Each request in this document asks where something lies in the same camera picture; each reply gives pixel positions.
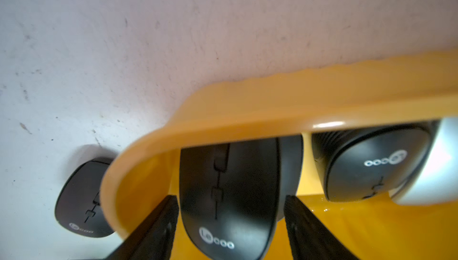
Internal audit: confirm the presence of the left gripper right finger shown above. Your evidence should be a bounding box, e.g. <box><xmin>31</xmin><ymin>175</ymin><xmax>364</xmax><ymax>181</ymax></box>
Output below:
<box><xmin>283</xmin><ymin>195</ymin><xmax>357</xmax><ymax>260</ymax></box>

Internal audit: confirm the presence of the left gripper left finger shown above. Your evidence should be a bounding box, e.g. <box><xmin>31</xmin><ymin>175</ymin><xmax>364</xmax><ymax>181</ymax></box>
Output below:
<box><xmin>106</xmin><ymin>195</ymin><xmax>179</xmax><ymax>260</ymax></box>

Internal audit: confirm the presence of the black mouse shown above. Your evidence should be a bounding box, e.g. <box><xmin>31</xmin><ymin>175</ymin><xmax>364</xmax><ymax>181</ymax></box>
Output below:
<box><xmin>311</xmin><ymin>120</ymin><xmax>439</xmax><ymax>202</ymax></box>
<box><xmin>179</xmin><ymin>135</ymin><xmax>304</xmax><ymax>260</ymax></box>
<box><xmin>54</xmin><ymin>158</ymin><xmax>114</xmax><ymax>238</ymax></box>

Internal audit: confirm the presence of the silver mouse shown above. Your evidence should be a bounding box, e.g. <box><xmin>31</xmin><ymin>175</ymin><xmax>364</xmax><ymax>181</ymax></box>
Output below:
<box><xmin>390</xmin><ymin>117</ymin><xmax>458</xmax><ymax>206</ymax></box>

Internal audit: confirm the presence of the yellow plastic storage tray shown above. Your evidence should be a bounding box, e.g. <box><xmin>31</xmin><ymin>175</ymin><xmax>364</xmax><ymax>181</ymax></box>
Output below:
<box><xmin>101</xmin><ymin>49</ymin><xmax>458</xmax><ymax>260</ymax></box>

